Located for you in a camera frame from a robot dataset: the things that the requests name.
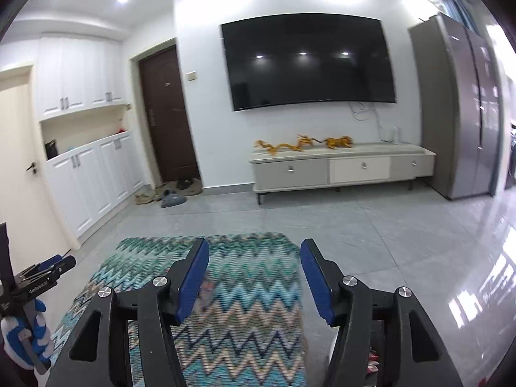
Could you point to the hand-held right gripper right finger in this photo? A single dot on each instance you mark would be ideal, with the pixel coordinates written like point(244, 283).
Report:
point(316, 282)

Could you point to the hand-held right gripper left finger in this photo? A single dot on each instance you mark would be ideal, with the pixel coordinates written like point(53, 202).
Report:
point(191, 282)

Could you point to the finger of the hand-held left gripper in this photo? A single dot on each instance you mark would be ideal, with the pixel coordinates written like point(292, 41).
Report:
point(66, 264)
point(50, 261)

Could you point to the pink snack bag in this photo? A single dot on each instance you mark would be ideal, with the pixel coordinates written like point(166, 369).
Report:
point(373, 361)

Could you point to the person's left hand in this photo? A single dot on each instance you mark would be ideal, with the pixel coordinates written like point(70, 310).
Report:
point(14, 338)

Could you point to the zigzag knitted blanket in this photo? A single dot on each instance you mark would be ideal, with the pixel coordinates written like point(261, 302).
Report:
point(242, 330)

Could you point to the grey slipper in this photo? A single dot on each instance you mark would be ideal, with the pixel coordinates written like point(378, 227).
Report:
point(173, 198)

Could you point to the white built-in cabinet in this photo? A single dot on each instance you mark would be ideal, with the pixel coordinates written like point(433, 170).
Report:
point(88, 177)

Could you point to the tan slipper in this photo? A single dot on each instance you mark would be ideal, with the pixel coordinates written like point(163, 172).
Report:
point(144, 199)

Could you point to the black shoe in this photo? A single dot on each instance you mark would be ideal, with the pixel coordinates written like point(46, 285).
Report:
point(185, 184)

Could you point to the black item in cabinet niche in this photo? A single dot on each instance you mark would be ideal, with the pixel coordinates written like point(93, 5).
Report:
point(51, 150)

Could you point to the grey white TV cabinet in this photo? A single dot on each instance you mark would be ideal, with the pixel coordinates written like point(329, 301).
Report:
point(290, 171)

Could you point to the cream interior door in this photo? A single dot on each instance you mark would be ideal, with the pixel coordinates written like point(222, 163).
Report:
point(20, 149)

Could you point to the long gold dragon ornament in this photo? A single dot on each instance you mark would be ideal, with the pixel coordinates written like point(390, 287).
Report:
point(290, 145)

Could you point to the short gold dragon ornament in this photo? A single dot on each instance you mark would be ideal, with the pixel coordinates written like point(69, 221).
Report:
point(338, 142)

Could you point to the white router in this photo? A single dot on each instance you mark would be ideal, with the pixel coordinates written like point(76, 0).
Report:
point(393, 136)

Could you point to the dark brown entrance door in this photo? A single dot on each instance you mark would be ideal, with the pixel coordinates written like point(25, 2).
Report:
point(169, 117)

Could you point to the grey double-door refrigerator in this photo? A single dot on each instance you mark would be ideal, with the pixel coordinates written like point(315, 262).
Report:
point(455, 109)

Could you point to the blue curtain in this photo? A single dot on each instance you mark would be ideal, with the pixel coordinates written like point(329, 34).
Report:
point(461, 12)

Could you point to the beige wall switch plate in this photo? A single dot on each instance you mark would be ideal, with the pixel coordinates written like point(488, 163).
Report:
point(191, 75)

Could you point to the black wall television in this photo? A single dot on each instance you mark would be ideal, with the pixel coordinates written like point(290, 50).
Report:
point(306, 64)

